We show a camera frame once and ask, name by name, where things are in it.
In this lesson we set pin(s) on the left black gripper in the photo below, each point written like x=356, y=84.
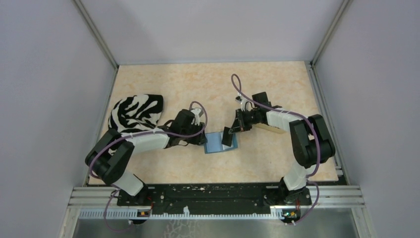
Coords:
x=200, y=139

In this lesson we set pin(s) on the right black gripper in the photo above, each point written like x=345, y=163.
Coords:
x=239, y=124

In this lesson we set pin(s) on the blue card holder wallet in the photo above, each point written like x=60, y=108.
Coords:
x=214, y=143

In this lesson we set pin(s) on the black credit card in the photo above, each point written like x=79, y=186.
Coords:
x=227, y=137

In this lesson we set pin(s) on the cream oval card tray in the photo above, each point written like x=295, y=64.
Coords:
x=270, y=128

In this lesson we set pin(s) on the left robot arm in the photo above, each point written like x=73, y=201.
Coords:
x=109, y=158

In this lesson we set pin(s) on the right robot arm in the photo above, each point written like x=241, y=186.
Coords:
x=312, y=144

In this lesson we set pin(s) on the zebra striped cloth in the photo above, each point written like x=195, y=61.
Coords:
x=139, y=113

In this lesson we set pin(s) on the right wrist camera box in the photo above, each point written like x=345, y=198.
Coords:
x=242, y=101

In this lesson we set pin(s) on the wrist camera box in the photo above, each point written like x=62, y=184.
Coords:
x=198, y=112
x=242, y=101

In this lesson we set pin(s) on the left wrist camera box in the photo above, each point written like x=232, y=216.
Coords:
x=198, y=112

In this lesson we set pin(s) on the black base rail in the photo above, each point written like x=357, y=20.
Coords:
x=219, y=199

